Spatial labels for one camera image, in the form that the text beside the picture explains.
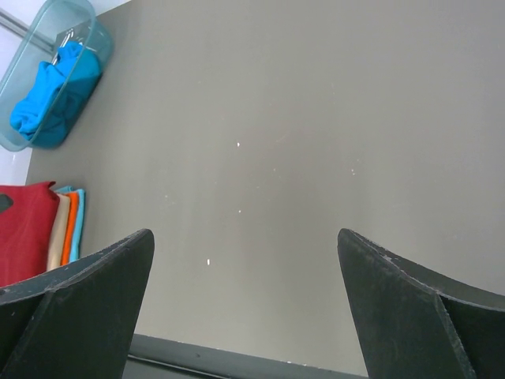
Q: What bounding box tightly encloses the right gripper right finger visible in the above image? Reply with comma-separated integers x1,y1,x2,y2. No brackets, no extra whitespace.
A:
337,229,504,378

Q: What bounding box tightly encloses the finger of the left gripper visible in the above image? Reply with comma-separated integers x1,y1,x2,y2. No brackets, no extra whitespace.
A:
0,193,13,213

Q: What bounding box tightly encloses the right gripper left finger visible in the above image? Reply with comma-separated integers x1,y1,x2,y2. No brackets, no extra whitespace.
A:
1,229,155,378

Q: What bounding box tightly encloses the red t-shirt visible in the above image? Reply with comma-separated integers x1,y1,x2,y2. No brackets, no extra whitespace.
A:
1,182,59,287

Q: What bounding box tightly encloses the folded tan t-shirt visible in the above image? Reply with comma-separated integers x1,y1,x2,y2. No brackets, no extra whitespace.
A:
47,193,70,271

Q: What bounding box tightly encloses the folded light blue t-shirt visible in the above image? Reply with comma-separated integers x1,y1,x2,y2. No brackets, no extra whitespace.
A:
56,186,85,263

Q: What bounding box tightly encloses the folded orange t-shirt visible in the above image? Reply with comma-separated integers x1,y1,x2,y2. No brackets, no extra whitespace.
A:
60,191,79,265

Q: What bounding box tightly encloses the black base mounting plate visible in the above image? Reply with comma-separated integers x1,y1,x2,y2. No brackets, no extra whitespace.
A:
128,334,357,378

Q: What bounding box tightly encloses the teal plastic basket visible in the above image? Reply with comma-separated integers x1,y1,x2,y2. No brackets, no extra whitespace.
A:
1,1,114,152

